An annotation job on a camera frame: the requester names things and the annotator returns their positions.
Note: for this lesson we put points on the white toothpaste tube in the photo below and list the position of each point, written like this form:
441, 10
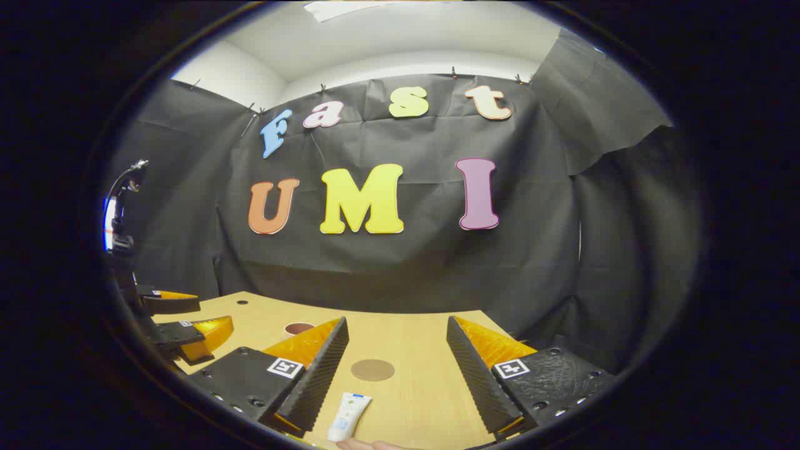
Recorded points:
347, 415

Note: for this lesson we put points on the ceiling light panel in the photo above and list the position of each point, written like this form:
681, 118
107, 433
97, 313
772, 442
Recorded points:
337, 9

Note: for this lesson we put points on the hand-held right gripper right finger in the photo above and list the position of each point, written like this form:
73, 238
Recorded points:
478, 381

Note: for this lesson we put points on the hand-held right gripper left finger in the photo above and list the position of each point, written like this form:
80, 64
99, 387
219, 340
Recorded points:
322, 381

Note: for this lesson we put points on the black backdrop cloth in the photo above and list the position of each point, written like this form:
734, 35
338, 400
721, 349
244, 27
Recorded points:
406, 269

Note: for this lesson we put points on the wooden desktop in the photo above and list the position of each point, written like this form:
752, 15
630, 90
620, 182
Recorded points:
406, 344

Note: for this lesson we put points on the round brown coaster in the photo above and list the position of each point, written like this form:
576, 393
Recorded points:
372, 370

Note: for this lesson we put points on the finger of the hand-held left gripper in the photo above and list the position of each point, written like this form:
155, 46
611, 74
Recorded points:
169, 305
181, 334

